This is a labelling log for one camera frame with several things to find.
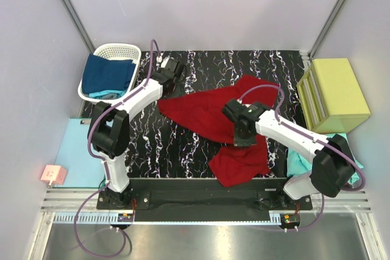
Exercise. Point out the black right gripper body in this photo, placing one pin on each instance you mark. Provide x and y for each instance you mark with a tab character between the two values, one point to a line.
242	139

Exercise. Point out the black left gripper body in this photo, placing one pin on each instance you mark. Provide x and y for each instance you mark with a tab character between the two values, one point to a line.
178	69

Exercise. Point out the red t-shirt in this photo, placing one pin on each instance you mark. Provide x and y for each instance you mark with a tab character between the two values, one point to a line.
201	113

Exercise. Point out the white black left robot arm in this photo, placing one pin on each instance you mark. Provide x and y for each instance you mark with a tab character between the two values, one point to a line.
109	132

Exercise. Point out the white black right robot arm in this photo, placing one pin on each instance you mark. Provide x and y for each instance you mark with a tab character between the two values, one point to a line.
331	159

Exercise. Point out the white plastic laundry basket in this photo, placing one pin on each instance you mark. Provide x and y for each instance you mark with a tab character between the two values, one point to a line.
115	51

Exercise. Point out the navy blue t-shirt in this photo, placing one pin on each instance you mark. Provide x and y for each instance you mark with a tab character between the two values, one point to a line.
101	74

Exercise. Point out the folded turquoise t-shirt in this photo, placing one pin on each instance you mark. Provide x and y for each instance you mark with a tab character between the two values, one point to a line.
297	165

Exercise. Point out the light blue t-shirt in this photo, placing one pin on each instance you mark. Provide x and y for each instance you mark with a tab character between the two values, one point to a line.
107	94

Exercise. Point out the yellow drawer box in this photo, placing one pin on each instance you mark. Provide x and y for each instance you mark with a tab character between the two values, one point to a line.
331	98

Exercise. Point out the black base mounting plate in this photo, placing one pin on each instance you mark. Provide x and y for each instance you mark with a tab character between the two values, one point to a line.
205	200

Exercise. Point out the green clipboard with paper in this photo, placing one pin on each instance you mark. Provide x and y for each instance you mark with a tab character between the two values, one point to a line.
83	171

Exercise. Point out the pink sponge block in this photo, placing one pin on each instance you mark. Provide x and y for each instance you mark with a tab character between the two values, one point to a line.
53	174

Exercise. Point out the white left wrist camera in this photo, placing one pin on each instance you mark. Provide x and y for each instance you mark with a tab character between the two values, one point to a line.
162	62

